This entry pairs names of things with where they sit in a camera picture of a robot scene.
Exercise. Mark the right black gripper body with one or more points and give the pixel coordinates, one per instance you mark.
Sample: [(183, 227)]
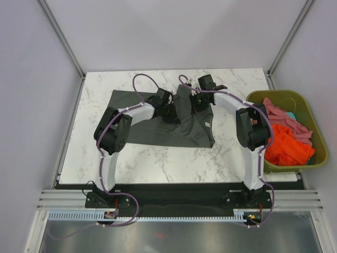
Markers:
[(199, 101)]

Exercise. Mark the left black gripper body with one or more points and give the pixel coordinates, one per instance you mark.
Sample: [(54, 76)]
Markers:
[(168, 115)]

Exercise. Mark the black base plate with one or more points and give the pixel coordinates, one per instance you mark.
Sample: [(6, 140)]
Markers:
[(181, 199)]

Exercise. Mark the dark grey t shirt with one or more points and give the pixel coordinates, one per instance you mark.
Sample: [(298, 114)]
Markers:
[(193, 131)]

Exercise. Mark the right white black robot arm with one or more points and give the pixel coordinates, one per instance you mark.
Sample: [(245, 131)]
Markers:
[(253, 129)]

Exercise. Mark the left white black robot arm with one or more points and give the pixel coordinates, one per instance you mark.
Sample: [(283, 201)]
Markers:
[(112, 133)]

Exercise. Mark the orange t shirt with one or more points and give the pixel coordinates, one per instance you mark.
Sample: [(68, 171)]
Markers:
[(286, 150)]

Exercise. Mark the teal cloth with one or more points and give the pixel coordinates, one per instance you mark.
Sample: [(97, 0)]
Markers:
[(291, 115)]

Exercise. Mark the white slotted cable duct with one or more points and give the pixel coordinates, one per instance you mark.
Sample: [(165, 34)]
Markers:
[(105, 216)]

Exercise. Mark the olive green plastic bin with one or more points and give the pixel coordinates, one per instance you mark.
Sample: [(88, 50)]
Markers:
[(291, 101)]

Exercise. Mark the pink t shirt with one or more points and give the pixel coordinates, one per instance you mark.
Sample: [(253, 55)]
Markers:
[(279, 116)]

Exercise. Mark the left aluminium frame post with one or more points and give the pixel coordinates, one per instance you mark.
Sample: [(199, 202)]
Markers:
[(61, 37)]

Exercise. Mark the aluminium front rail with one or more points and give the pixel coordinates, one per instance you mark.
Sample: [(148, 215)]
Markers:
[(285, 200)]

